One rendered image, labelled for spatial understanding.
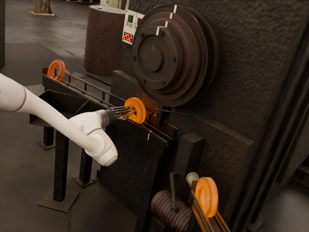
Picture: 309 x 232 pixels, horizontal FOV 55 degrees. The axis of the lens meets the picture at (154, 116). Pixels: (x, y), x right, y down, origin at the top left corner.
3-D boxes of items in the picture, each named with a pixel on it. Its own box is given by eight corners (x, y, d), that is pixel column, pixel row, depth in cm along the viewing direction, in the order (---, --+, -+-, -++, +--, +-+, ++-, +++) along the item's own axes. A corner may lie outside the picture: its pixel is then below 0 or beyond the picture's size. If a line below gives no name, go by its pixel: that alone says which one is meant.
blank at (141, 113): (128, 93, 168) (123, 95, 166) (147, 101, 158) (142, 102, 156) (127, 118, 174) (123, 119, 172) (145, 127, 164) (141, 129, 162)
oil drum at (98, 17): (106, 61, 491) (113, 5, 453) (129, 73, 457) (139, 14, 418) (75, 64, 450) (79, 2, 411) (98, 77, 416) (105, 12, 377)
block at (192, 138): (183, 168, 157) (194, 129, 147) (195, 176, 153) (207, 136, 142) (170, 175, 150) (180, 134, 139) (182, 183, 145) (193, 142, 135)
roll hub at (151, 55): (134, 76, 149) (144, 19, 137) (175, 97, 133) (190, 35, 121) (126, 77, 145) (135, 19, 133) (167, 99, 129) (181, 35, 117)
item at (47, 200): (45, 183, 208) (48, 89, 177) (80, 193, 206) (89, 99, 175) (29, 203, 189) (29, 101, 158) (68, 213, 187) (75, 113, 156)
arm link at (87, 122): (87, 119, 152) (101, 138, 148) (60, 127, 142) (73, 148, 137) (93, 105, 145) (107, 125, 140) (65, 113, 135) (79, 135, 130)
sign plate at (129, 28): (124, 40, 178) (128, 9, 170) (154, 53, 163) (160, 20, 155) (121, 40, 176) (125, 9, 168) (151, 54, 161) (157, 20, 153)
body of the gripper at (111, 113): (100, 120, 155) (113, 116, 161) (109, 127, 150) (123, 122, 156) (100, 107, 151) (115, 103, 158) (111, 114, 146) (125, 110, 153)
